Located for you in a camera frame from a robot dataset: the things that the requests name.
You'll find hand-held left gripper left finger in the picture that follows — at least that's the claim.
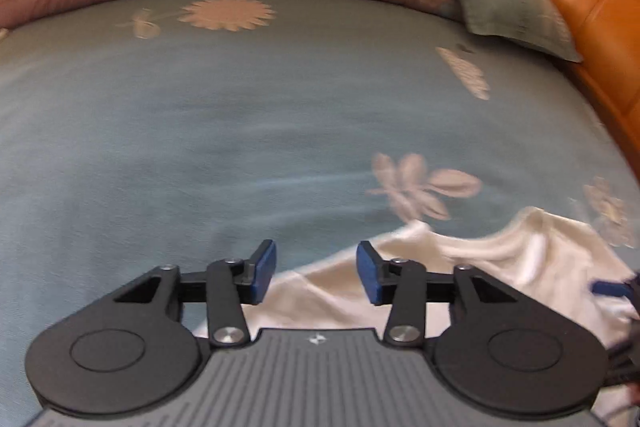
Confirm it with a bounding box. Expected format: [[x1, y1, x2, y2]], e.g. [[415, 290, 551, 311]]
[[114, 239, 277, 348]]

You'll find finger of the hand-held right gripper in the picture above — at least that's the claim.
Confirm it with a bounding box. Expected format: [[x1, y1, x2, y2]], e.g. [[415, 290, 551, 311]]
[[591, 279, 632, 299]]

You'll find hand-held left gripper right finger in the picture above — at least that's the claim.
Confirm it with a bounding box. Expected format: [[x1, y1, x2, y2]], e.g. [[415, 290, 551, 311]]
[[355, 241, 518, 348]]

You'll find white printed t-shirt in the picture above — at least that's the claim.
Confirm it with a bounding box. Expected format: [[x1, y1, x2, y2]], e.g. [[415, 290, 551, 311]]
[[192, 206, 640, 427]]

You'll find blue floral bed sheet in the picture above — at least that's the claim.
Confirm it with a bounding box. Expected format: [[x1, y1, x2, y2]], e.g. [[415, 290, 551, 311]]
[[0, 0, 640, 427]]

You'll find teal flower print pillow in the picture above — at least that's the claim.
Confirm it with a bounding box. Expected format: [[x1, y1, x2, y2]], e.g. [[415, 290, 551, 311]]
[[442, 0, 583, 62]]

